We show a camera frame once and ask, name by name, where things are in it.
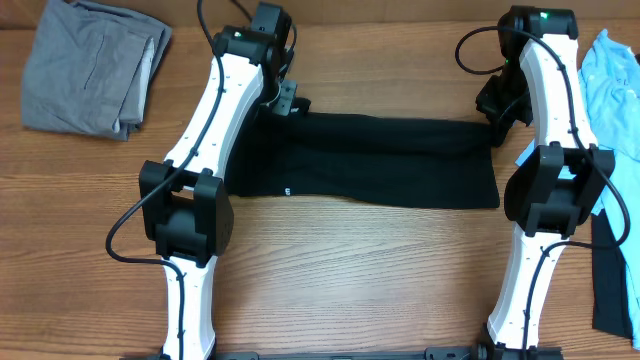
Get dark garment at right edge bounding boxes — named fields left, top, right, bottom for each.
left=591, top=209, right=635, bottom=340

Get folded grey trousers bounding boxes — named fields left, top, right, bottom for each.
left=21, top=1, right=172, bottom=141

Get black t-shirt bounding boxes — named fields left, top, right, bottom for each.
left=225, top=98, right=500, bottom=210

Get light blue t-shirt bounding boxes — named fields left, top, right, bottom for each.
left=514, top=28, right=640, bottom=351

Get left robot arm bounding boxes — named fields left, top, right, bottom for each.
left=139, top=2, right=295, bottom=359

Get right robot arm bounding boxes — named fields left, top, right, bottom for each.
left=471, top=5, right=615, bottom=359

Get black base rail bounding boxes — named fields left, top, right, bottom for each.
left=119, top=344, right=566, bottom=360

